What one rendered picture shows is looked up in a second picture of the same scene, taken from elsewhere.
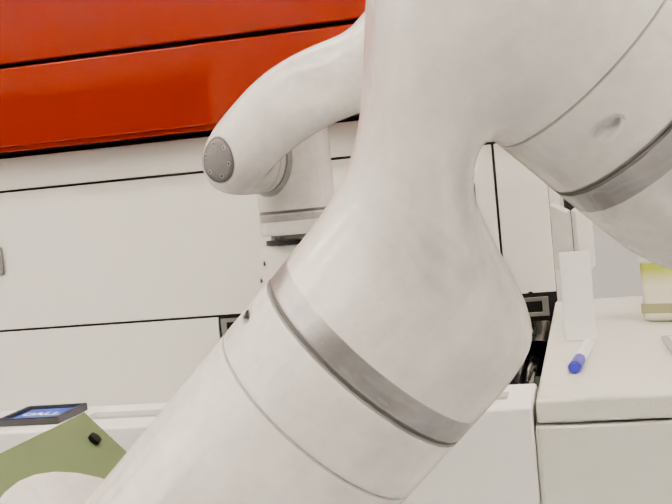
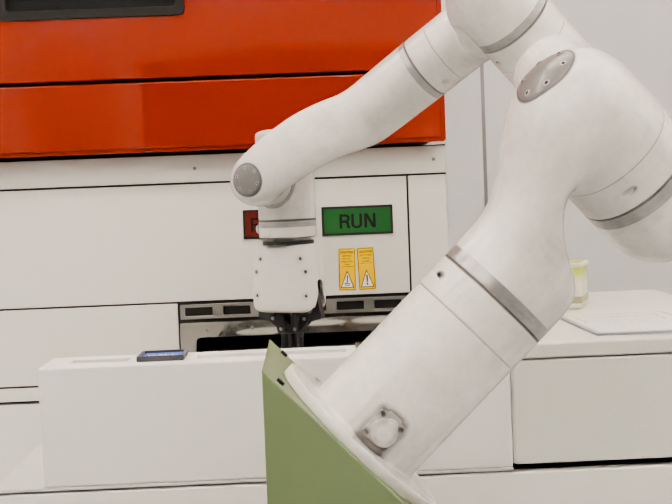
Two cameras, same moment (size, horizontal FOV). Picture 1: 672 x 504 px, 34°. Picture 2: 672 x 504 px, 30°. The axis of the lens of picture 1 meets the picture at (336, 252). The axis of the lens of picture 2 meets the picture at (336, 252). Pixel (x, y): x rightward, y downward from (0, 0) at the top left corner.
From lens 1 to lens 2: 0.72 m
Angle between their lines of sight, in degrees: 14
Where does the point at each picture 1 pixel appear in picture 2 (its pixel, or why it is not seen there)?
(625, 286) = not seen: hidden behind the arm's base
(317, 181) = (308, 199)
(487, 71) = (584, 163)
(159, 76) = (146, 104)
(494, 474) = not seen: hidden behind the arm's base
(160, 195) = (133, 201)
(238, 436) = (447, 332)
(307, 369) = (485, 299)
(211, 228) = (176, 230)
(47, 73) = (46, 94)
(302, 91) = (318, 135)
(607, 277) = not seen: hidden behind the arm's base
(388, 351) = (525, 291)
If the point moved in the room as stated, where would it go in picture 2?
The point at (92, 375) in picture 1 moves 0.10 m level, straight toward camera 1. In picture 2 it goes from (62, 350) to (79, 356)
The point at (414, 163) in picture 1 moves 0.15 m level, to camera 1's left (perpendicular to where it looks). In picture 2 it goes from (548, 203) to (386, 210)
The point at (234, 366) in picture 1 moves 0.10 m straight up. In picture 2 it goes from (441, 298) to (437, 189)
